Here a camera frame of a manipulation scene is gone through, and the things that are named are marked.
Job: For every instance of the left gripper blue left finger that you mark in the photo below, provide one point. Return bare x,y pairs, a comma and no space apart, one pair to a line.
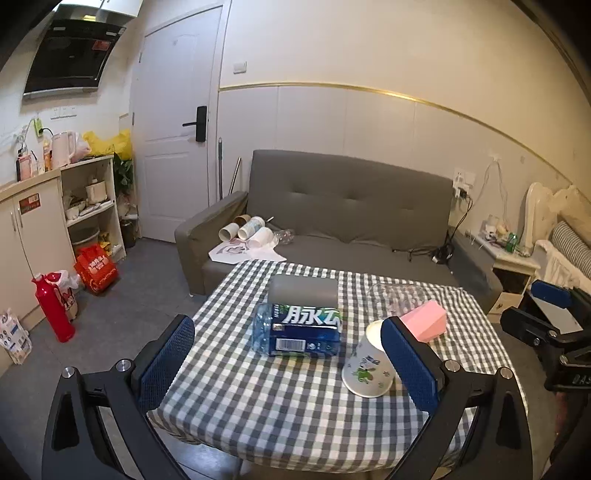
157,364

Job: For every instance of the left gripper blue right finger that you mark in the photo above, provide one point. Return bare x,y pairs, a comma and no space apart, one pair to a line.
418,366

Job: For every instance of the white patterned paper cup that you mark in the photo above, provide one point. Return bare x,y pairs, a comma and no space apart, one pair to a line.
368,372

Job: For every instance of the pink faceted cup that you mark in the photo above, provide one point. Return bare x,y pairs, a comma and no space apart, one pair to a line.
426,322

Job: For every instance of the clear plastic cup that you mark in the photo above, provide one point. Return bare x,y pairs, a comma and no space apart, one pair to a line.
388,300

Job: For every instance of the white printed paper cup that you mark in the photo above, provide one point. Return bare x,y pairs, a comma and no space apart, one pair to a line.
250,228

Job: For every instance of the white bedside table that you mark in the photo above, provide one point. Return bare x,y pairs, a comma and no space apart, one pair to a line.
514,272

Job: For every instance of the green bottle on nightstand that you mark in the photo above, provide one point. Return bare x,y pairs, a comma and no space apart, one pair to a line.
511,242

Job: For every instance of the checkered tablecloth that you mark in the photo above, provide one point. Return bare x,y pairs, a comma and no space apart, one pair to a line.
285,412

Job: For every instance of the white bed headboard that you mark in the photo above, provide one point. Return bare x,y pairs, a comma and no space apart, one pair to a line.
544,209

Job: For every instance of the red gift box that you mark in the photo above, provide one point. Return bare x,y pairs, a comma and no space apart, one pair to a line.
96,269

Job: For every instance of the blue labelled plastic bottle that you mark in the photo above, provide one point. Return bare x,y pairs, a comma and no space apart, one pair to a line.
280,329

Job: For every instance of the red thermos flask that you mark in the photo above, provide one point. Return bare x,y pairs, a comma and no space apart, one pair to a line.
50,301

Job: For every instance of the white bag on floor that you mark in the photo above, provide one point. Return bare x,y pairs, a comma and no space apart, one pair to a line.
14,338

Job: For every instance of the white paper roll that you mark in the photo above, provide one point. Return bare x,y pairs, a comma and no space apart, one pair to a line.
228,232

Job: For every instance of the paper sheet on sofa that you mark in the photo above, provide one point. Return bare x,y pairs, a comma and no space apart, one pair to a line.
235,251

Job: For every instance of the grey fabric sofa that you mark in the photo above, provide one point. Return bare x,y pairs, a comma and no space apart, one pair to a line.
347,214

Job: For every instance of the white kitchen cabinet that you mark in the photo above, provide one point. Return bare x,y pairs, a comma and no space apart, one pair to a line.
34,239

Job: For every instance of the empty clear bottle on sofa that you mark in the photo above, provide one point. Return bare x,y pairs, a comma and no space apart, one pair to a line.
283,237

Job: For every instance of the white open shelf unit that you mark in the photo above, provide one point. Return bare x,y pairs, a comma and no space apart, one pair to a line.
90,205

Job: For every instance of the yellow plastic bag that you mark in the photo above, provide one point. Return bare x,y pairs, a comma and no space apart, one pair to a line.
119,144

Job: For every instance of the pink electric kettle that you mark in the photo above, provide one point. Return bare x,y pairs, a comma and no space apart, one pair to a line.
63,148

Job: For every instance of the white door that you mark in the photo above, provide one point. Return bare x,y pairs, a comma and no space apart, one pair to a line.
173,79

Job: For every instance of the black range hood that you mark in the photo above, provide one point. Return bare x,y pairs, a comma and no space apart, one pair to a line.
71,57

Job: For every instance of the white wall power strip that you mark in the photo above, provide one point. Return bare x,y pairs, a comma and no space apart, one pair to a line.
463,182

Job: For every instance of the black door handle lock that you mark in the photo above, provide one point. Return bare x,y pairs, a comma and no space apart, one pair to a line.
199,123

